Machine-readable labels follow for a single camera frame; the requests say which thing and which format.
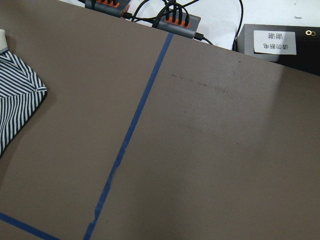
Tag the striped polo shirt white collar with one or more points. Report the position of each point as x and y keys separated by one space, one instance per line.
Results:
x=21 y=93

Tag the orange grey usb hub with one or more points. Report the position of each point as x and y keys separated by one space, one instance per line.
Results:
x=177 y=22
x=115 y=8

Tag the black box with white label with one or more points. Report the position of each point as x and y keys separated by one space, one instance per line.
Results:
x=297 y=47

